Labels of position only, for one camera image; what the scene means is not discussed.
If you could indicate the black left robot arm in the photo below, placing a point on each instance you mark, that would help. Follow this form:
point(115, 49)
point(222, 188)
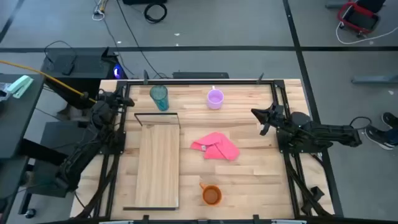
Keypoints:
point(77, 161)

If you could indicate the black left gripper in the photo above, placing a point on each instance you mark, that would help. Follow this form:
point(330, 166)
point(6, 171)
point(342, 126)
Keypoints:
point(115, 100)

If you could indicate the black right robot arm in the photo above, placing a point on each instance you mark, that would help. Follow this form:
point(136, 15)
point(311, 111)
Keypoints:
point(326, 132)

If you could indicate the person's shoe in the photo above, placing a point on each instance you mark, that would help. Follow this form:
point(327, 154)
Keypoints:
point(379, 138)
point(390, 119)

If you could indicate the black computer tower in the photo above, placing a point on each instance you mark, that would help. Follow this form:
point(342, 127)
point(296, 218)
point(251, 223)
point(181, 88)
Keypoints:
point(84, 68)

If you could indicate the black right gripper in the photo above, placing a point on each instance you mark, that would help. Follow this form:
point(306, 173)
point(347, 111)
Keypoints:
point(276, 115)

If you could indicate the long black power strip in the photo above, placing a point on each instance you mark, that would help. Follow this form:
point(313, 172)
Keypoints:
point(200, 75)

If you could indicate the small purple plastic mug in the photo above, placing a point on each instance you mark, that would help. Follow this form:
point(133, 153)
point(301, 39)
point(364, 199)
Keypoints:
point(215, 99)

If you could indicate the black side table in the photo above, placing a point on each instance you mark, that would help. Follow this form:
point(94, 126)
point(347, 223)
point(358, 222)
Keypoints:
point(15, 124)

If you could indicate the grey floor bar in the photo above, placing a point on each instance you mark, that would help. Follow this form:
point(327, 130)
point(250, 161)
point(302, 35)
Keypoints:
point(373, 79)

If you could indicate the red and black cart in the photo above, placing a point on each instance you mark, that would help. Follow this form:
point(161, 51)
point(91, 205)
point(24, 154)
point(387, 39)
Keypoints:
point(357, 17)

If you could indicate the teal faceted plastic tumbler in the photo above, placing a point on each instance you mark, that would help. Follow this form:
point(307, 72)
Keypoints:
point(160, 96)

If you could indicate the orange plastic mug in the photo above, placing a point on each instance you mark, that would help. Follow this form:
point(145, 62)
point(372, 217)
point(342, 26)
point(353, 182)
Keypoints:
point(211, 196)

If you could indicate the pink terry towel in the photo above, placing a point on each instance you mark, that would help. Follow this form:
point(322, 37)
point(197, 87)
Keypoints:
point(217, 147)

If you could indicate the black metal table frame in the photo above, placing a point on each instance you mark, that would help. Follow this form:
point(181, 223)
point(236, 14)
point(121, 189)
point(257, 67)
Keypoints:
point(199, 82)

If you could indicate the mint green stapler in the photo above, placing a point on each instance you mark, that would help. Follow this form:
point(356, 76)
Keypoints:
point(21, 85)

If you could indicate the black low equipment stand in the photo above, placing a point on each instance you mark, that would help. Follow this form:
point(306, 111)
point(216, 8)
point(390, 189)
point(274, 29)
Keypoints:
point(53, 140)

